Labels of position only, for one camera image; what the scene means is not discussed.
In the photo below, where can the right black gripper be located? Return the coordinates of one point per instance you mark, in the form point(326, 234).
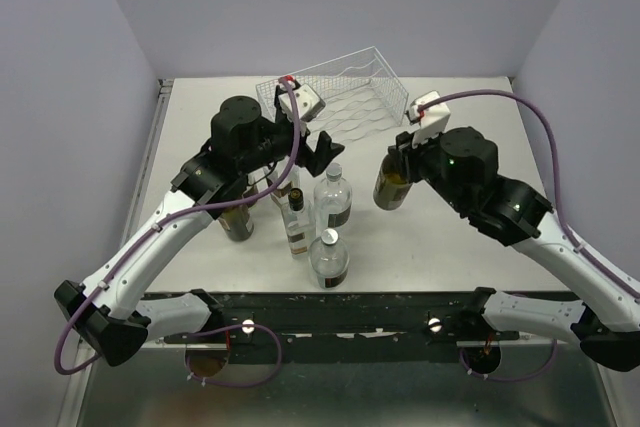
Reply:
point(404, 147)

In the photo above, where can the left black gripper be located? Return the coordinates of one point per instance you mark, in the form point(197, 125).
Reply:
point(326, 151)

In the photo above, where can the green wine bottle brown label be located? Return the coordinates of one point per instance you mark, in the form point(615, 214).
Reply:
point(391, 188)

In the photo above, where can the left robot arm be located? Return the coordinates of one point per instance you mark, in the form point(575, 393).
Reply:
point(107, 308)

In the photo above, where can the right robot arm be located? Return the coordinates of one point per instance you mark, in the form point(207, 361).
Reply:
point(461, 166)

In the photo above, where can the clear round bottle back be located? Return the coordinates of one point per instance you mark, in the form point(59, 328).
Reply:
point(332, 199)

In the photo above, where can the small bottle brown label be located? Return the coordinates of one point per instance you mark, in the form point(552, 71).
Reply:
point(280, 194)

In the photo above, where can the clear bottle black cap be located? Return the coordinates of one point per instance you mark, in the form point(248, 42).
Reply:
point(299, 222)

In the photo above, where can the clear bottle silver cap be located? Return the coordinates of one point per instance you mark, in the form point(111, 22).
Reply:
point(329, 259)

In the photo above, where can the dark wine bottle left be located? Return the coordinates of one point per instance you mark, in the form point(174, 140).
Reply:
point(237, 222)

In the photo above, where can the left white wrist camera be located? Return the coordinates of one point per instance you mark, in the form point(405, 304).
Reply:
point(308, 101)

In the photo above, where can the white wire wine rack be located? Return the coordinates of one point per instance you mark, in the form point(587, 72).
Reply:
point(363, 95)

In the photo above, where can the black mounting rail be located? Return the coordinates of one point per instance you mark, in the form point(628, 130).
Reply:
point(331, 327)

